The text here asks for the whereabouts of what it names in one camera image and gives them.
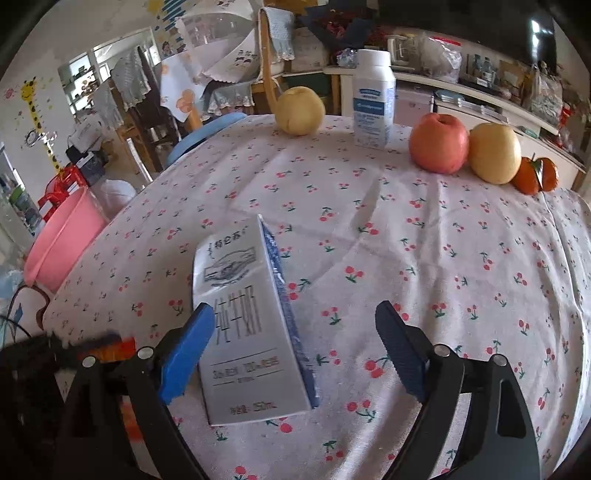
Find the giraffe wall sticker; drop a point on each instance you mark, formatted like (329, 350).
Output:
(34, 106)

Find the red plastic stool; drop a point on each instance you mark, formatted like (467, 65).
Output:
(60, 182)

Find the printed gift bag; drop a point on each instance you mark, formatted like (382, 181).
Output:
(545, 97)

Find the pink plastic basin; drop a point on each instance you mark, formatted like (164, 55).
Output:
(64, 240)

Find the clear plastic bag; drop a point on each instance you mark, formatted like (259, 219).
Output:
(441, 57)

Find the white plastic bag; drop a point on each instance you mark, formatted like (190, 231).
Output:
(115, 194)

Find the white television cabinet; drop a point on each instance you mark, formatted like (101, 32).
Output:
(508, 115)

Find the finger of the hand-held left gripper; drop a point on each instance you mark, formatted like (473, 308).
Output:
(92, 345)

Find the yellow pear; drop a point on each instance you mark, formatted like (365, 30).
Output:
(300, 110)

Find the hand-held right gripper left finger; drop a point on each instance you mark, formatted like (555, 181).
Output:
(184, 355)

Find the yellow apple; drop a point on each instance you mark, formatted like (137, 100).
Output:
(495, 152)

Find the dark blue flower bouquet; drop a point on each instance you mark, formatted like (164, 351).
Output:
(341, 25)

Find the white printed dining tablecloth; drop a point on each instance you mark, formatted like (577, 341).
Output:
(180, 87)

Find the white bottle with blue label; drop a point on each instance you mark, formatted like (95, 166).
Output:
(374, 106)

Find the red apple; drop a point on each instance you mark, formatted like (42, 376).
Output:
(438, 143)

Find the orange tangerine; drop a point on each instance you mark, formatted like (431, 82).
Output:
(549, 175)
(526, 177)

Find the white mesh food cover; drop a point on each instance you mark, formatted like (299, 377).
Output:
(217, 41)

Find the white blue milk carton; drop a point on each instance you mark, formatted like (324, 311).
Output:
(244, 323)

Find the glass kettle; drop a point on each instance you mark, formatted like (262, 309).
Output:
(401, 50)

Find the dark chair with lace cover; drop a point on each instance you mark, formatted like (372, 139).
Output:
(131, 78)

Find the light blue printed cloth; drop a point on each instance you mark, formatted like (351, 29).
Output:
(11, 286)

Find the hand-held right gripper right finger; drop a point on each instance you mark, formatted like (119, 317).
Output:
(401, 355)

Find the wooden chair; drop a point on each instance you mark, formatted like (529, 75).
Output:
(268, 78)

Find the black television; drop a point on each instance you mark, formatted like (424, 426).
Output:
(508, 23)

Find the cherry printed tablecloth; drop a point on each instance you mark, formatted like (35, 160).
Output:
(392, 230)

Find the light blue towel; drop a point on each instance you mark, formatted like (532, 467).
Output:
(279, 34)

